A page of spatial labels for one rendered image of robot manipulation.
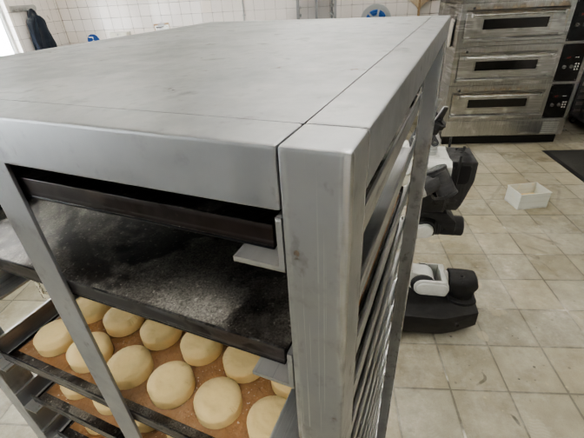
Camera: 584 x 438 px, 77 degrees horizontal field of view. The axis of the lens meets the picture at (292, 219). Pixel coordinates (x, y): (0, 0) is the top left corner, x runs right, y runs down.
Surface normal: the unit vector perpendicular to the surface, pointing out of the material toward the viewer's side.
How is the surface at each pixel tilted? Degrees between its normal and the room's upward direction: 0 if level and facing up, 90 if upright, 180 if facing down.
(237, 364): 0
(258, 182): 90
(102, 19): 90
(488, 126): 90
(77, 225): 0
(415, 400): 0
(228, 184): 90
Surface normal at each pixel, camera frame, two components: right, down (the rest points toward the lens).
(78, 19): -0.07, 0.53
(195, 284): -0.05, -0.85
